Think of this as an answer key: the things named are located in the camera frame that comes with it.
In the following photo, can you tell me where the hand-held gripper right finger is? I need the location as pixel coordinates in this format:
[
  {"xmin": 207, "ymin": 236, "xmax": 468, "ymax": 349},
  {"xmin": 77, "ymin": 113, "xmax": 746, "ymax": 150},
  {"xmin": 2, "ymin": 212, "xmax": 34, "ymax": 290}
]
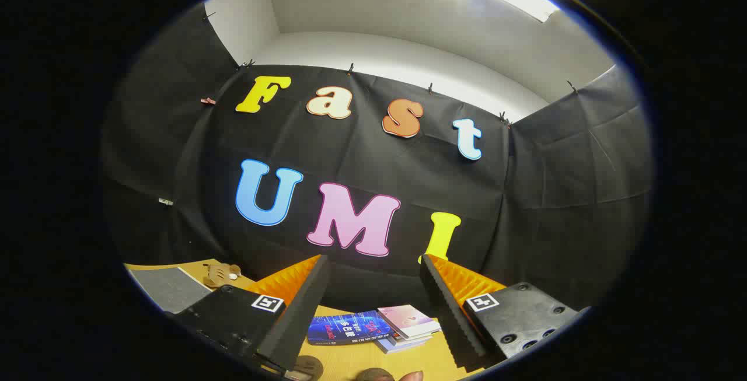
[{"xmin": 420, "ymin": 254, "xmax": 591, "ymax": 371}]

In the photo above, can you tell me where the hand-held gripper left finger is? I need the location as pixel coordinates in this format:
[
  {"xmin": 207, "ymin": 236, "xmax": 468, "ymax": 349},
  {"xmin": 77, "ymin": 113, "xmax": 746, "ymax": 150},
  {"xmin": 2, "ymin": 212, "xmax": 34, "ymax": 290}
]
[{"xmin": 166, "ymin": 254, "xmax": 331, "ymax": 380}]

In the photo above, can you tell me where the cream fabric storage box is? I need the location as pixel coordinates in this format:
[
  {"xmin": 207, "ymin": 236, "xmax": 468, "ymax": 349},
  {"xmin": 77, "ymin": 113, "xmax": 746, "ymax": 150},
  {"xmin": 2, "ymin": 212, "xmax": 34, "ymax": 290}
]
[{"xmin": 127, "ymin": 266, "xmax": 214, "ymax": 314}]

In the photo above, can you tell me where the pale blue book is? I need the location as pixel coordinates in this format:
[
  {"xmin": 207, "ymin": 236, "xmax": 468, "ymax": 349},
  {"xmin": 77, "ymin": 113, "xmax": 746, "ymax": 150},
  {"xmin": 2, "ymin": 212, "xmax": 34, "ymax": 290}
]
[{"xmin": 375, "ymin": 333, "xmax": 434, "ymax": 354}]

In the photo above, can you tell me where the brown plush toy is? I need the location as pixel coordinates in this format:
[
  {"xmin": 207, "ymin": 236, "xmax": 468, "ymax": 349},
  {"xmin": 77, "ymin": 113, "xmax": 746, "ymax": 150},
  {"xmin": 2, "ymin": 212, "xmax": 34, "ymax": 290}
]
[{"xmin": 203, "ymin": 263, "xmax": 242, "ymax": 289}]

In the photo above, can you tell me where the black backdrop cloth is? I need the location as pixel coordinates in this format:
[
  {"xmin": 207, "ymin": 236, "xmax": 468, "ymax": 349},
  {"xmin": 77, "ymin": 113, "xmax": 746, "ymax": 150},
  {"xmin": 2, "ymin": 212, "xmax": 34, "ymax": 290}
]
[{"xmin": 99, "ymin": 2, "xmax": 654, "ymax": 323}]

